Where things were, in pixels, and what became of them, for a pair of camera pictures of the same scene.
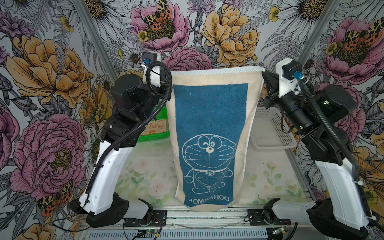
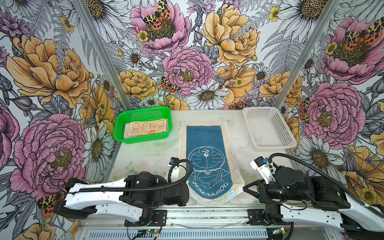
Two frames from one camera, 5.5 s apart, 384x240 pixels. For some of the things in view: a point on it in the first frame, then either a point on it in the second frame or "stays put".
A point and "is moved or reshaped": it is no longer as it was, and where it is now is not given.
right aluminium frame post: x=318 y=30 stays put
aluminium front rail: x=215 y=220 stays put
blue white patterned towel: x=211 y=111 is moved or reshaped
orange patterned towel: x=154 y=127 stays put
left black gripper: x=162 y=97 → x=159 y=178
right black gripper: x=272 y=89 → x=261 y=186
